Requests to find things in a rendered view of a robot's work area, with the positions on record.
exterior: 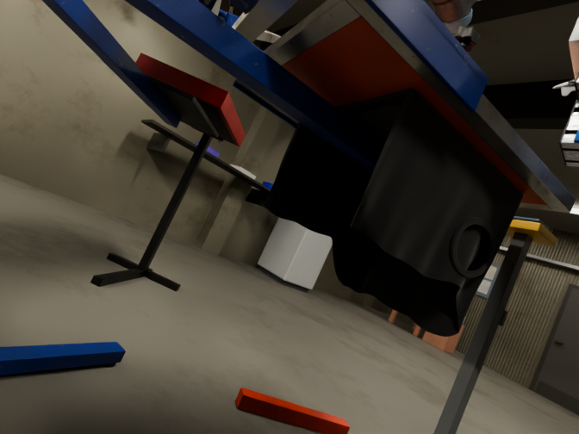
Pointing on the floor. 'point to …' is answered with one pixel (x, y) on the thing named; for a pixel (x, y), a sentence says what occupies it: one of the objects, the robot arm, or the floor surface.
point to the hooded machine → (295, 255)
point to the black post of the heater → (156, 232)
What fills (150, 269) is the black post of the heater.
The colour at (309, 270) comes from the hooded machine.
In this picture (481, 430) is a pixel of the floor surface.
